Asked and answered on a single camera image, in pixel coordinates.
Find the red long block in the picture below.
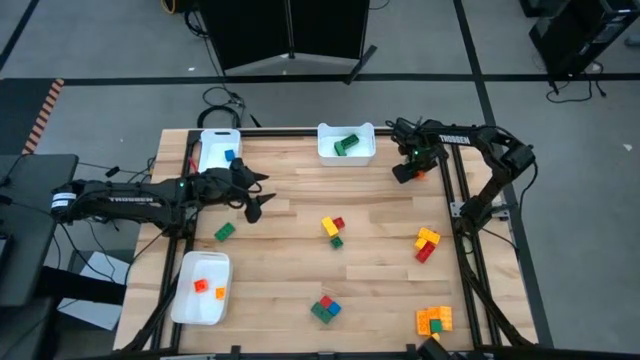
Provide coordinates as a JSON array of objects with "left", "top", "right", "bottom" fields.
[{"left": 414, "top": 241, "right": 437, "bottom": 264}]

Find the black side desk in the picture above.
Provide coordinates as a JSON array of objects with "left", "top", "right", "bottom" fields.
[{"left": 0, "top": 153, "right": 80, "bottom": 307}]

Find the black floor cable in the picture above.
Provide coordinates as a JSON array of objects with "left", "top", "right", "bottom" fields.
[{"left": 544, "top": 60, "right": 608, "bottom": 105}]

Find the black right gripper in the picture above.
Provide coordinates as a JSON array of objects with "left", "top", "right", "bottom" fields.
[{"left": 392, "top": 142, "right": 442, "bottom": 185}]

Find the black mat striped edge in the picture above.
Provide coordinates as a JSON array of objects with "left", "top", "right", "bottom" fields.
[{"left": 0, "top": 78, "right": 65, "bottom": 155}]

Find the white plastic bin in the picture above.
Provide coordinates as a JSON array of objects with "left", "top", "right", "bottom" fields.
[
  {"left": 197, "top": 128, "right": 243, "bottom": 176},
  {"left": 169, "top": 250, "right": 234, "bottom": 327},
  {"left": 316, "top": 122, "right": 377, "bottom": 168}
]

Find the black folding partition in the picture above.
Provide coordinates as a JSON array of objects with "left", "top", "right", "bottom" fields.
[{"left": 198, "top": 0, "right": 379, "bottom": 85}]

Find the yellow-orange long block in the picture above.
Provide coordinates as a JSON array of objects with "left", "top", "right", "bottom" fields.
[{"left": 418, "top": 226, "right": 442, "bottom": 246}]

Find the black aluminium table frame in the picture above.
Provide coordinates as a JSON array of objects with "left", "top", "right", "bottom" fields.
[{"left": 119, "top": 115, "right": 539, "bottom": 360}]

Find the white paper sheet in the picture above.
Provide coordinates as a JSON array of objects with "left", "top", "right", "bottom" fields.
[{"left": 57, "top": 249, "right": 135, "bottom": 331}]

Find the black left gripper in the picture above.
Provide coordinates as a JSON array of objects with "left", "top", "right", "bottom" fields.
[{"left": 199, "top": 157, "right": 277, "bottom": 225}]

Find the black equipment cart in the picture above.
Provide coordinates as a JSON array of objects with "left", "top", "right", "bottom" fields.
[{"left": 519, "top": 0, "right": 640, "bottom": 76}]

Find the black coiled cable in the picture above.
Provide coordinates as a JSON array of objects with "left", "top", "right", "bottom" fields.
[{"left": 196, "top": 85, "right": 247, "bottom": 130}]

